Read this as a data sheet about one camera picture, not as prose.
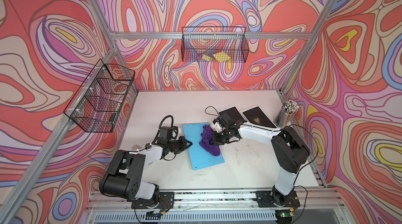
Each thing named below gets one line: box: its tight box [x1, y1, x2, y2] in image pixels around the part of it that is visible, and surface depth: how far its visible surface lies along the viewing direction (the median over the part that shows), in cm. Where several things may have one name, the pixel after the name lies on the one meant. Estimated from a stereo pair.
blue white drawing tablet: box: [182, 121, 226, 171], surface depth 87 cm
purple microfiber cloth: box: [198, 124, 221, 157], surface depth 88 cm
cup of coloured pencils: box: [273, 99, 300, 129], surface depth 91 cm
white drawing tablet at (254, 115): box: [239, 104, 278, 129], surface depth 107 cm
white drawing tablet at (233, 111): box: [217, 103, 248, 122], surface depth 110 cm
